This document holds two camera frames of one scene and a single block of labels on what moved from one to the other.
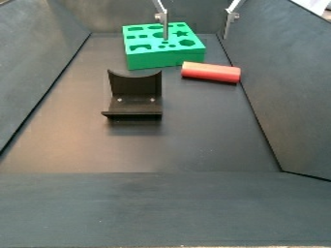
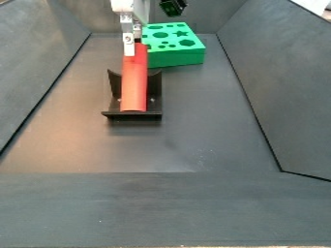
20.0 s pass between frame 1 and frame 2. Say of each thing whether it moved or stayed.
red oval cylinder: moved
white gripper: moved
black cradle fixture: stayed
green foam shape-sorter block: stayed
